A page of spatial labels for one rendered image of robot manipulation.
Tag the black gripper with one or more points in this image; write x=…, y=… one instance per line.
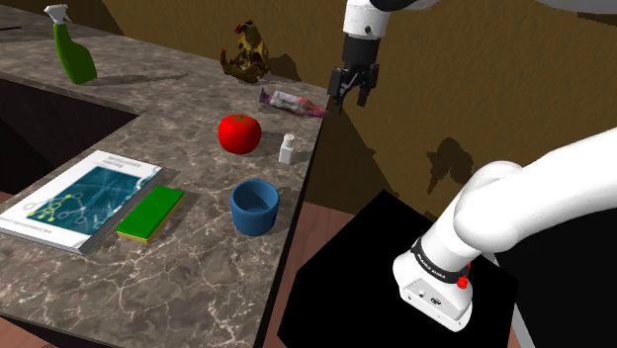
x=359, y=52

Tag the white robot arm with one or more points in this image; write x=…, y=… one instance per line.
x=530, y=202

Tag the brown crumpled paper bag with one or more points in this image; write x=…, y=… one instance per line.
x=246, y=57

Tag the white and teal book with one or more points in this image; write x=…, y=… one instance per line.
x=82, y=198

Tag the green spray bottle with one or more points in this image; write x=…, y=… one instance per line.
x=73, y=53

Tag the red tomato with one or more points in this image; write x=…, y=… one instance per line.
x=239, y=134

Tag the blue cup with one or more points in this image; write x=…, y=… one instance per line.
x=254, y=207

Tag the black robot stand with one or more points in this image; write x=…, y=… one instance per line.
x=381, y=279

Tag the green and yellow sponge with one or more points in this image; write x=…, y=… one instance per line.
x=150, y=214

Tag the white salt shaker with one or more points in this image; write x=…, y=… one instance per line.
x=287, y=149

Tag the clear plastic snack wrapper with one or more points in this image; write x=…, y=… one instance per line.
x=291, y=103

